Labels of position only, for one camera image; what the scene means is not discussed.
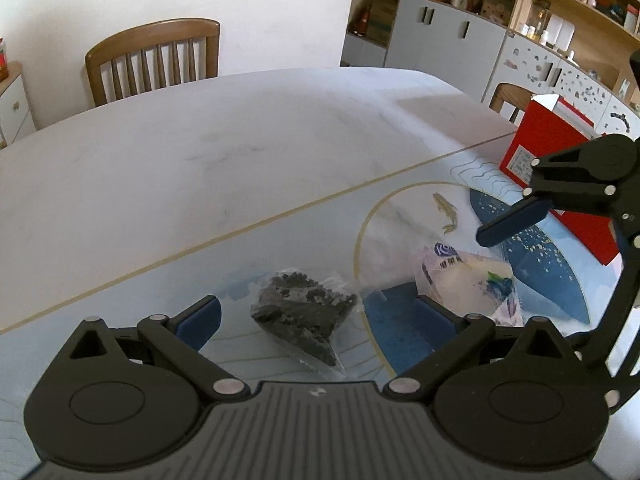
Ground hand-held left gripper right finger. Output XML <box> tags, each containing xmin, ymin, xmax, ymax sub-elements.
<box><xmin>382</xmin><ymin>295</ymin><xmax>576</xmax><ymax>403</ymax></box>

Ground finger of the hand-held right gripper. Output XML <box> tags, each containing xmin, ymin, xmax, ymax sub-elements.
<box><xmin>476</xmin><ymin>140</ymin><xmax>618</xmax><ymax>247</ymax></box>
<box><xmin>575</xmin><ymin>232</ymin><xmax>640</xmax><ymax>415</ymax></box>

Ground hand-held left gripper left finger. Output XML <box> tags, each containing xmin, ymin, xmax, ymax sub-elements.
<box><xmin>67</xmin><ymin>295</ymin><xmax>251</xmax><ymax>403</ymax></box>

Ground clear blueberry bread packet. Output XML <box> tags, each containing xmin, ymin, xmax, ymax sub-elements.
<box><xmin>414</xmin><ymin>242</ymin><xmax>525</xmax><ymax>328</ymax></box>

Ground red cardboard box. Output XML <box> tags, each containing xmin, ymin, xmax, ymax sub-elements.
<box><xmin>499</xmin><ymin>94</ymin><xmax>623</xmax><ymax>267</ymax></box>

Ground clear packet of black granules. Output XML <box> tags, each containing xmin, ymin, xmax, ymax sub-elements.
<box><xmin>249</xmin><ymin>270</ymin><xmax>362</xmax><ymax>377</ymax></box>

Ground wooden slat-back chair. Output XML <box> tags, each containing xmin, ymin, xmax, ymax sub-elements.
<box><xmin>489</xmin><ymin>82</ymin><xmax>536</xmax><ymax>125</ymax></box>
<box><xmin>85</xmin><ymin>18</ymin><xmax>222</xmax><ymax>108</ymax></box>

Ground white side cabinet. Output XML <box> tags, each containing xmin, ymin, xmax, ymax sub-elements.
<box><xmin>0</xmin><ymin>61</ymin><xmax>38</xmax><ymax>150</ymax></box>

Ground grey wooden wall cabinet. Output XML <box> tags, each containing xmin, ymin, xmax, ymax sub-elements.
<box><xmin>340</xmin><ymin>0</ymin><xmax>640</xmax><ymax>111</ymax></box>

